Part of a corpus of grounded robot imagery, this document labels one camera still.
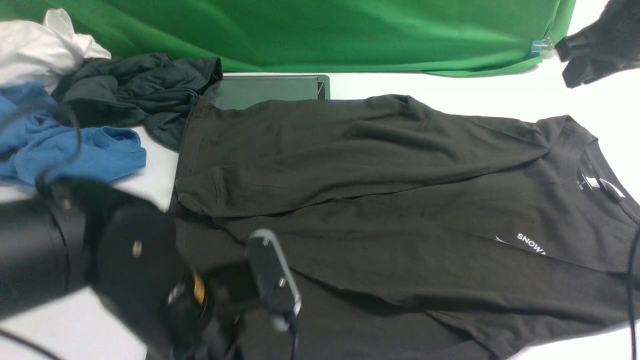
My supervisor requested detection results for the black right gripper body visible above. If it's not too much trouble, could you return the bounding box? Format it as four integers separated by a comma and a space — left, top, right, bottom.
555, 0, 640, 89

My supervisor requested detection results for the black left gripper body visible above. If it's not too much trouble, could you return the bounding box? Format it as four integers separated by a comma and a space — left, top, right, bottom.
94, 200, 258, 360

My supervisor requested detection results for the dark gray long-sleeve top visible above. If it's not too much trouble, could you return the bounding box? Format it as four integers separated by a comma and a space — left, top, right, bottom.
170, 95, 639, 360

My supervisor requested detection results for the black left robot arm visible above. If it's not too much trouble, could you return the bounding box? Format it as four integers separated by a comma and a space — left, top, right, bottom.
0, 178, 261, 360

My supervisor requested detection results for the blue binder clip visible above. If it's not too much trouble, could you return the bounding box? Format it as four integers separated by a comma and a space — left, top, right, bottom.
529, 37, 554, 58

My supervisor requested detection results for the blue crumpled garment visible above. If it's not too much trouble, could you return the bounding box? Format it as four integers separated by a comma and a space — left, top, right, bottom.
0, 82, 147, 186

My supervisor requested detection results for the green backdrop cloth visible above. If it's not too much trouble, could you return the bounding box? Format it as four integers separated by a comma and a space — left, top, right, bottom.
0, 0, 576, 78

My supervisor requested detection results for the dark teal crumpled garment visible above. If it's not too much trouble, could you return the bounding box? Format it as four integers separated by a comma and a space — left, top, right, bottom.
52, 53, 224, 151

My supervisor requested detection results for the dark gray flat tray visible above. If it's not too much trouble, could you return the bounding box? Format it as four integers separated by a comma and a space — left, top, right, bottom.
202, 74, 330, 110

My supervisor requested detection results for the white crumpled garment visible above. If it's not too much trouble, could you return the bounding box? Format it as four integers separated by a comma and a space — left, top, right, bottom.
0, 8, 112, 93

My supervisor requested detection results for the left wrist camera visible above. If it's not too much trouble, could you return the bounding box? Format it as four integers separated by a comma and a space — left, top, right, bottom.
246, 228, 302, 333

